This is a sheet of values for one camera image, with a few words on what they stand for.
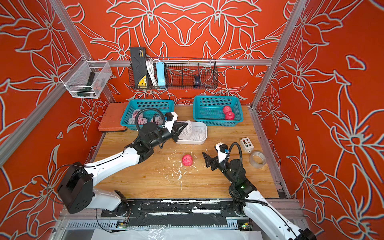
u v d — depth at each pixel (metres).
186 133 0.74
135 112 1.07
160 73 0.90
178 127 0.68
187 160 0.84
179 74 0.98
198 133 0.92
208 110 1.18
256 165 0.84
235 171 0.58
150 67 0.85
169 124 0.62
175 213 0.73
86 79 0.91
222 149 0.64
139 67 0.88
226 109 1.10
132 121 1.01
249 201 0.55
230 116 1.04
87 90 0.81
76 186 0.42
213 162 0.67
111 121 1.04
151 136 0.58
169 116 0.60
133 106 1.12
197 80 0.90
